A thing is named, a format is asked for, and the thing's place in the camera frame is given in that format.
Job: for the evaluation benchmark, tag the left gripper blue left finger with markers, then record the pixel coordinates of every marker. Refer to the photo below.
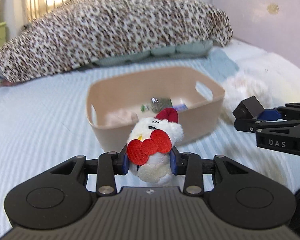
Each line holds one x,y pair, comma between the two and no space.
122,162

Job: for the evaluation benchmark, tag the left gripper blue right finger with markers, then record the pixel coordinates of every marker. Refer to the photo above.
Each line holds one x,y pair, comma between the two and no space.
176,162

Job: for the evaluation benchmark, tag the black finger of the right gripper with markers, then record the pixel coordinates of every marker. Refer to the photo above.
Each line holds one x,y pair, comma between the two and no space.
288,113

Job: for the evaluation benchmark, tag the white chicken plush toy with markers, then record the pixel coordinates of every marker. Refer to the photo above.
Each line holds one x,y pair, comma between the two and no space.
149,145

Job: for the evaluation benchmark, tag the black small box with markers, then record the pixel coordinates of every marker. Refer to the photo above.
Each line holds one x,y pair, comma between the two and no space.
248,108

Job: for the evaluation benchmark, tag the blue tissue pack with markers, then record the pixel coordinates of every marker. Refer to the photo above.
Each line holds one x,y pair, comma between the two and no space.
180,107

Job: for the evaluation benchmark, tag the white fluffy plush toy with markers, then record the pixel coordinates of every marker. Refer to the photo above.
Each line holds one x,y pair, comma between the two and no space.
242,86

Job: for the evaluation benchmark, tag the beige plastic storage basket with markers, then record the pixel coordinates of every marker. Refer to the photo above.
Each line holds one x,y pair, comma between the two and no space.
114,105

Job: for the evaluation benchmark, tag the light blue cartoon blanket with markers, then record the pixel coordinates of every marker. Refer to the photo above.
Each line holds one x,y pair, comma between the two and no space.
219,66

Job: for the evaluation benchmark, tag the pink padded headboard panel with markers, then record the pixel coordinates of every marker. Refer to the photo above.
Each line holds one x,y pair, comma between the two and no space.
273,25

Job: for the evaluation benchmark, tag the light green quilted pillow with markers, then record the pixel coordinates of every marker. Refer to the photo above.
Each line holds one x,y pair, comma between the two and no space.
183,51

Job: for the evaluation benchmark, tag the leopard print blanket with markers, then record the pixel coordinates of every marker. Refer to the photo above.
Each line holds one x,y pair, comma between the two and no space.
80,32

